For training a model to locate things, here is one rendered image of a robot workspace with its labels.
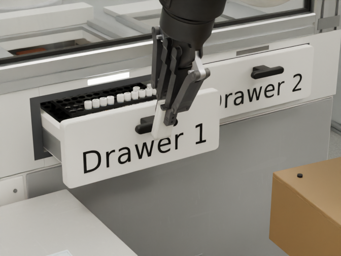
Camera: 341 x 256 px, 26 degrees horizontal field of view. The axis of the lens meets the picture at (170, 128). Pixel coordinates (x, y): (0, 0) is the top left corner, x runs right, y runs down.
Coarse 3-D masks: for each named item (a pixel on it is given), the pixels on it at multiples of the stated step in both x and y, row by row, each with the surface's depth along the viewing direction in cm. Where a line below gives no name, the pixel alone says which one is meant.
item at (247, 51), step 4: (252, 48) 143; (256, 48) 144; (260, 48) 144; (264, 48) 145; (268, 48) 145; (236, 52) 141; (240, 52) 142; (244, 52) 142; (248, 52) 143; (252, 52) 143
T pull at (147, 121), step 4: (148, 116) 119; (152, 116) 119; (140, 120) 118; (144, 120) 117; (148, 120) 117; (152, 120) 117; (176, 120) 118; (140, 124) 115; (144, 124) 115; (148, 124) 115; (152, 124) 115; (176, 124) 118; (136, 128) 115; (140, 128) 114; (144, 128) 115; (148, 128) 115; (136, 132) 115; (140, 132) 115; (144, 132) 115; (148, 132) 116
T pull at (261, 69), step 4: (256, 68) 142; (260, 68) 141; (264, 68) 141; (268, 68) 141; (272, 68) 141; (276, 68) 141; (280, 68) 142; (252, 72) 139; (256, 72) 139; (260, 72) 139; (264, 72) 140; (268, 72) 140; (272, 72) 141; (276, 72) 141; (280, 72) 142; (252, 76) 139; (256, 76) 139; (260, 76) 139; (264, 76) 140; (268, 76) 141
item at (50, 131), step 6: (144, 84) 141; (42, 114) 124; (48, 114) 124; (42, 120) 124; (48, 120) 122; (54, 120) 121; (42, 126) 124; (48, 126) 122; (54, 126) 120; (42, 132) 124; (48, 132) 122; (54, 132) 120; (48, 138) 123; (54, 138) 120; (48, 144) 123; (54, 144) 121; (48, 150) 124; (54, 150) 121; (60, 150) 119; (54, 156) 123; (60, 156) 119; (60, 162) 121
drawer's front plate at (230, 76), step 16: (288, 48) 148; (304, 48) 148; (208, 64) 138; (224, 64) 138; (240, 64) 140; (256, 64) 143; (272, 64) 145; (288, 64) 147; (304, 64) 150; (208, 80) 138; (224, 80) 140; (240, 80) 142; (256, 80) 144; (272, 80) 146; (288, 80) 149; (304, 80) 151; (224, 96) 141; (288, 96) 150; (304, 96) 153; (224, 112) 142; (240, 112) 145
